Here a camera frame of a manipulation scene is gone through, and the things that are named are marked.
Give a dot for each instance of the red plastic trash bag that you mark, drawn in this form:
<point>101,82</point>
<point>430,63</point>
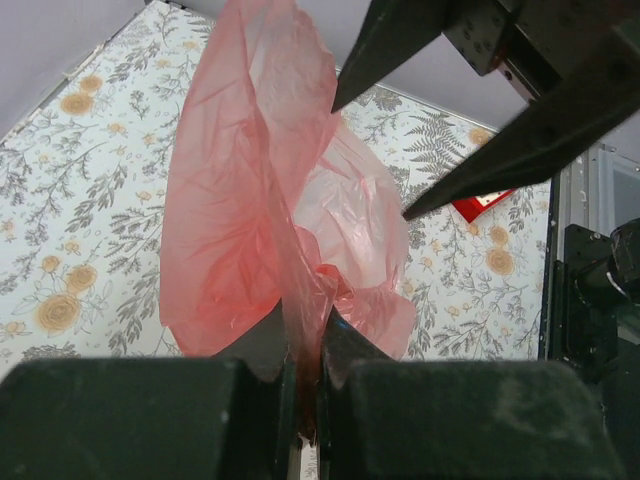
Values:
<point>273,201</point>

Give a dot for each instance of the red white toy block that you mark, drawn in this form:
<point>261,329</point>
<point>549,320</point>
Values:
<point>473,207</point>

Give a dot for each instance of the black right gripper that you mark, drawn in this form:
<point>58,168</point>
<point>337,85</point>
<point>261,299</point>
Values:
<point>578,59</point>

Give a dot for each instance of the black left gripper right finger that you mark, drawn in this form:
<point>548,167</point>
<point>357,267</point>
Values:
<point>385,419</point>

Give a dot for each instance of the aluminium frame rail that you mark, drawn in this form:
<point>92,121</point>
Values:
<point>599,190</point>

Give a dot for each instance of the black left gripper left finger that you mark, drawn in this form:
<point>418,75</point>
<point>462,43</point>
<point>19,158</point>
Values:
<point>228,416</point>

